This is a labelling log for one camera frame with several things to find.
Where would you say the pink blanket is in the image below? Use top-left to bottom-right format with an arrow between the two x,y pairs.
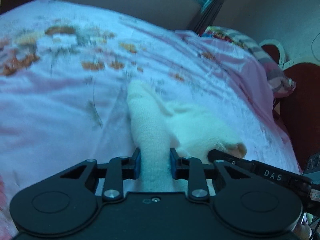
175,31 -> 289,141

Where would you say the cream knit sweater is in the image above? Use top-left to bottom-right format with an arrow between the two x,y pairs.
127,81 -> 247,192

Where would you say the multicolour patterned pillow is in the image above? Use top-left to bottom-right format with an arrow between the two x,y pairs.
201,26 -> 296,98

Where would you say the pink floral bed sheet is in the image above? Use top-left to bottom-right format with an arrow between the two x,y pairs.
1,0 -> 300,239

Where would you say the red white headboard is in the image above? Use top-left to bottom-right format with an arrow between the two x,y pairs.
260,40 -> 319,169

